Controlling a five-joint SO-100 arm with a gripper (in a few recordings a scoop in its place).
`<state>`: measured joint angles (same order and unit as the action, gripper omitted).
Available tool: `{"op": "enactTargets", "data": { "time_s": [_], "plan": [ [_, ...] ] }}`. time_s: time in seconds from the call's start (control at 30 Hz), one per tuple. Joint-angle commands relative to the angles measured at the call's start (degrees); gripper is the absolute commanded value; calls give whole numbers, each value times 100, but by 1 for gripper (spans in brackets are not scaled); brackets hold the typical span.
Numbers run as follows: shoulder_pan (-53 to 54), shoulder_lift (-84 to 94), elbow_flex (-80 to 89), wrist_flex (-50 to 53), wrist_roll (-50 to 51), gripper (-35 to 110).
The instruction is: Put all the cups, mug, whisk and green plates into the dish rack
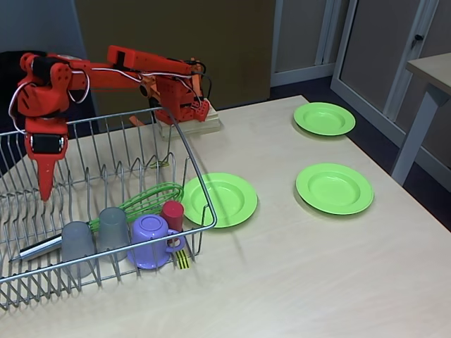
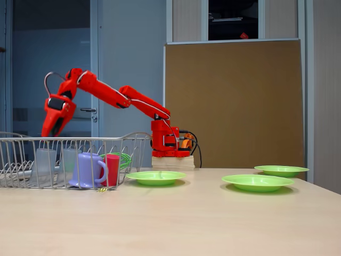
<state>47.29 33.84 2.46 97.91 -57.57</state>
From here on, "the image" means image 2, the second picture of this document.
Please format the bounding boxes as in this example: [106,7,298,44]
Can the metal wire dish rack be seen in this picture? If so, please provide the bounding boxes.
[0,131,152,190]

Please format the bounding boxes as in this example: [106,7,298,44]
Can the orange table clamp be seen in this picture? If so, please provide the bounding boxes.
[180,132,193,150]

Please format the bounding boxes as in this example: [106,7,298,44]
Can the brown cork board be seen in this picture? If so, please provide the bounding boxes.
[163,39,306,180]

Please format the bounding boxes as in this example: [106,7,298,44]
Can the purple plastic mug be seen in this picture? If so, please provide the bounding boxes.
[68,151,108,189]

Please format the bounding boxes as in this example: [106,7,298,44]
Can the green whisk with metal handle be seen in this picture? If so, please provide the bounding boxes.
[100,151,133,170]

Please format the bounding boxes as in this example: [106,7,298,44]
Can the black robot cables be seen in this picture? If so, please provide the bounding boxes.
[178,129,202,169]

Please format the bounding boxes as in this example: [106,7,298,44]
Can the grey glass door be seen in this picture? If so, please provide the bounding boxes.
[5,0,101,139]

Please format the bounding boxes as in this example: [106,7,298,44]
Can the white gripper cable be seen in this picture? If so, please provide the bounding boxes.
[44,71,88,97]

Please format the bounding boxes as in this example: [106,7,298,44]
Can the red plastic cup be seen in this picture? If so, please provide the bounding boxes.
[102,154,120,187]

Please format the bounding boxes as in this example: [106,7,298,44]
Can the green plastic plate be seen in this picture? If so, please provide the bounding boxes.
[221,174,296,193]
[125,171,187,187]
[254,165,310,178]

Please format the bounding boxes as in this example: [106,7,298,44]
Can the wooden base block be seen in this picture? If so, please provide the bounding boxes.
[151,156,195,171]

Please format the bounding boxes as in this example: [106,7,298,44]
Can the translucent grey plastic cup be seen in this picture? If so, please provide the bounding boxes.
[55,148,82,186]
[28,148,57,187]

